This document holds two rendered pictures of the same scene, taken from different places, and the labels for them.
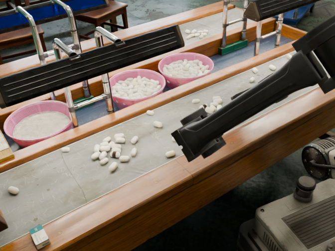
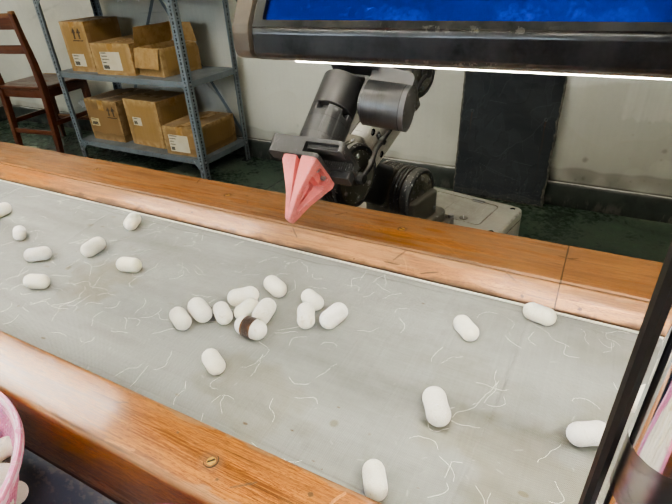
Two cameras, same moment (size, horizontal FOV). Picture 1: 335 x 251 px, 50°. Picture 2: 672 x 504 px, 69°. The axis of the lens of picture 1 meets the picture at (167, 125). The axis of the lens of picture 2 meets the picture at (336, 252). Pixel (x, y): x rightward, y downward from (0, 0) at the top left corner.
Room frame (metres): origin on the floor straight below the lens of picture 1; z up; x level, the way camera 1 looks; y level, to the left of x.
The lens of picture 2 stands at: (1.31, 0.26, 1.09)
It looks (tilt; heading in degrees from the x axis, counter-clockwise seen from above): 31 degrees down; 242
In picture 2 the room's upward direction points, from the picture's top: 3 degrees counter-clockwise
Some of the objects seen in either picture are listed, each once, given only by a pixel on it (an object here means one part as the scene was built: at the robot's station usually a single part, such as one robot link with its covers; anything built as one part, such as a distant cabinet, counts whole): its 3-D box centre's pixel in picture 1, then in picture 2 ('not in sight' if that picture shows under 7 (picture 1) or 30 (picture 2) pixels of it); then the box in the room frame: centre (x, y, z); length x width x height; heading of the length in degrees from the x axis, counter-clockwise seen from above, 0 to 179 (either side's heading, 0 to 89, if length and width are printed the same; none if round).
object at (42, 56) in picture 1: (56, 58); not in sight; (1.42, 0.46, 0.90); 0.20 x 0.19 x 0.45; 123
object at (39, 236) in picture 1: (39, 236); not in sight; (0.60, 0.36, 0.78); 0.06 x 0.04 x 0.02; 33
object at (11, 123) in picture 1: (42, 128); not in sight; (1.16, 0.50, 0.72); 0.27 x 0.27 x 0.10
